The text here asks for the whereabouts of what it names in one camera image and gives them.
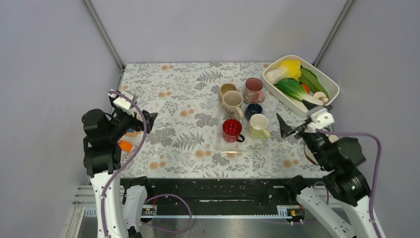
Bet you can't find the yellow-green ceramic mug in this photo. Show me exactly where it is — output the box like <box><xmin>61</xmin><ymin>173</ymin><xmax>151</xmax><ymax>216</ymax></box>
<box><xmin>249</xmin><ymin>114</ymin><xmax>271</xmax><ymax>139</ymax></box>

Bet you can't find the blue ribbed ceramic mug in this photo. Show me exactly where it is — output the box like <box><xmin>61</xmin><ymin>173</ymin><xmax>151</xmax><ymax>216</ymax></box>
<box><xmin>245</xmin><ymin>103</ymin><xmax>263</xmax><ymax>121</ymax></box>

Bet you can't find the pink patterned mug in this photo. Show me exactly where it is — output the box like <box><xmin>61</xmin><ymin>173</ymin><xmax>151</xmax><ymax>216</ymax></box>
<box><xmin>243</xmin><ymin>77</ymin><xmax>265</xmax><ymax>104</ymax></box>

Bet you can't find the red ceramic mug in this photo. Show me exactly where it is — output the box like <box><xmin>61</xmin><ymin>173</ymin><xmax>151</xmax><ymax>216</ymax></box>
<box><xmin>222</xmin><ymin>119</ymin><xmax>245</xmax><ymax>143</ymax></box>

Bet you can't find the cream floral ceramic mug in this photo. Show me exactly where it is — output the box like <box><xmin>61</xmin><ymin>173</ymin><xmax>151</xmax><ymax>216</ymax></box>
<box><xmin>221</xmin><ymin>91</ymin><xmax>244</xmax><ymax>120</ymax></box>

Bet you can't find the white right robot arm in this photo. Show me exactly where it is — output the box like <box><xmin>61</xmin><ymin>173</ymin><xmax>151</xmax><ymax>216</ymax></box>
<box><xmin>276</xmin><ymin>101</ymin><xmax>385</xmax><ymax>238</ymax></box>

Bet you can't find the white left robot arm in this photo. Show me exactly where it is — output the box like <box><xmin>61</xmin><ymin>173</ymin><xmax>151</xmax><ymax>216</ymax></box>
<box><xmin>81</xmin><ymin>109</ymin><xmax>158</xmax><ymax>238</ymax></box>

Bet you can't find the blue orange sponge pack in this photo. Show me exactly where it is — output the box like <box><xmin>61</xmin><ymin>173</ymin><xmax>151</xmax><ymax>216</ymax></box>
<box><xmin>124</xmin><ymin>129</ymin><xmax>139</xmax><ymax>137</ymax></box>

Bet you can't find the white mushroom toy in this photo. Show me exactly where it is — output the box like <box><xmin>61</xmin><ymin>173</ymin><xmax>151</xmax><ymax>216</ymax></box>
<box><xmin>313</xmin><ymin>91</ymin><xmax>329</xmax><ymax>105</ymax></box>

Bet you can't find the red chili pepper toy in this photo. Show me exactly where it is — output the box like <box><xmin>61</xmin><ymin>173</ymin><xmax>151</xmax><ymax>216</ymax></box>
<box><xmin>301</xmin><ymin>83</ymin><xmax>311</xmax><ymax>94</ymax></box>

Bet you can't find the small orange box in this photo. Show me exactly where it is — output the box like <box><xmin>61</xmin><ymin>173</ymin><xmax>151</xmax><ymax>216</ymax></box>
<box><xmin>118</xmin><ymin>140</ymin><xmax>135</xmax><ymax>153</ymax></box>

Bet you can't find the green bok choy toy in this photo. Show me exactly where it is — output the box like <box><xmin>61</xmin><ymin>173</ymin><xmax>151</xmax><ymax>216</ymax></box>
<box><xmin>276</xmin><ymin>78</ymin><xmax>323</xmax><ymax>106</ymax></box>

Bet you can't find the dark green leaf vegetable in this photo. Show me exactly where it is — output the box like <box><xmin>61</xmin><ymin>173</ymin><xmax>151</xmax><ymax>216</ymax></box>
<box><xmin>299</xmin><ymin>67</ymin><xmax>329</xmax><ymax>98</ymax></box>

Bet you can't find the white vegetable basin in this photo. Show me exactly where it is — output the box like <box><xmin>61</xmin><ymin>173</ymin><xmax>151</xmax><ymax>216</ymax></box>
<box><xmin>262</xmin><ymin>55</ymin><xmax>340</xmax><ymax>117</ymax></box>

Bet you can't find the clear plastic tray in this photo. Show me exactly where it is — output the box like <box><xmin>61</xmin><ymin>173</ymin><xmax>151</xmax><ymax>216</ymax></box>
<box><xmin>216</xmin><ymin>100</ymin><xmax>269</xmax><ymax>153</ymax></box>

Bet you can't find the yellow napa cabbage toy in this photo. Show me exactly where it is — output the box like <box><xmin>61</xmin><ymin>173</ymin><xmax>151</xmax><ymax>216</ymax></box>
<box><xmin>265</xmin><ymin>59</ymin><xmax>302</xmax><ymax>85</ymax></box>

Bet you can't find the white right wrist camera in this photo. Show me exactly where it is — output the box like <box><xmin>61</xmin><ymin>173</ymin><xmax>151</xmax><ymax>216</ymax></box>
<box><xmin>305</xmin><ymin>106</ymin><xmax>335</xmax><ymax>133</ymax></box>

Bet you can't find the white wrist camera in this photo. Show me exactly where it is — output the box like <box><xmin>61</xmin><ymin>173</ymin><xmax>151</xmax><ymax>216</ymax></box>
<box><xmin>305</xmin><ymin>106</ymin><xmax>335</xmax><ymax>133</ymax></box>
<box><xmin>108</xmin><ymin>90</ymin><xmax>138</xmax><ymax>116</ymax></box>

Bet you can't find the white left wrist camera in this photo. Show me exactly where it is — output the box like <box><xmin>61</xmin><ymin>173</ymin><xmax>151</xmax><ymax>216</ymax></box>
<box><xmin>108</xmin><ymin>90</ymin><xmax>138</xmax><ymax>116</ymax></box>

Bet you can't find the right aluminium frame post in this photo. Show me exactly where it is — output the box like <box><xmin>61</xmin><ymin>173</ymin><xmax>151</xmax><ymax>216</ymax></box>
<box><xmin>312</xmin><ymin>0</ymin><xmax>356</xmax><ymax>67</ymax></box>

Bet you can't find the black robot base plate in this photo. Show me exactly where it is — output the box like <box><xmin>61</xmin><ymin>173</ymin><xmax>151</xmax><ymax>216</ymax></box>
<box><xmin>120</xmin><ymin>177</ymin><xmax>299</xmax><ymax>218</ymax></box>

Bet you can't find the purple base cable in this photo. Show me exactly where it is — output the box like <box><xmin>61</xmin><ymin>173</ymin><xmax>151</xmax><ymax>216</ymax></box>
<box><xmin>141</xmin><ymin>193</ymin><xmax>192</xmax><ymax>234</ymax></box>

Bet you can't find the aluminium corner frame post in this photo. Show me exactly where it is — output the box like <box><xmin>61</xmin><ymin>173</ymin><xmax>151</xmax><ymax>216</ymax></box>
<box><xmin>83</xmin><ymin>0</ymin><xmax>125</xmax><ymax>71</ymax></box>

